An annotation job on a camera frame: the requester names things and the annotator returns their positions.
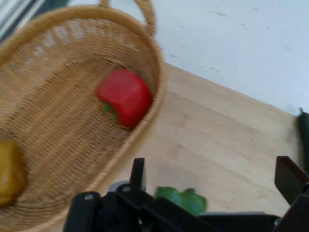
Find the yellow toy bell pepper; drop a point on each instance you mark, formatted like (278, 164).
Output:
(9, 174)

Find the long dark green cucumber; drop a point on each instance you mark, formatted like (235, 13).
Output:
(304, 135)

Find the wooden cutting board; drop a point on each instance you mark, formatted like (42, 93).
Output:
(205, 133)

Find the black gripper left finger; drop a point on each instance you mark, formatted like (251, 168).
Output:
(137, 174)

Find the green toy bell pepper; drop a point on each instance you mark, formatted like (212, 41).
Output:
(188, 200)

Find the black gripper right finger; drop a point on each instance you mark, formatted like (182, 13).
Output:
(289, 178)

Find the aluminium wall rail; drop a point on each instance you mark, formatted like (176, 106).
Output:
(14, 14)

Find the red toy bell pepper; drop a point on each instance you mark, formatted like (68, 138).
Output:
(125, 96)

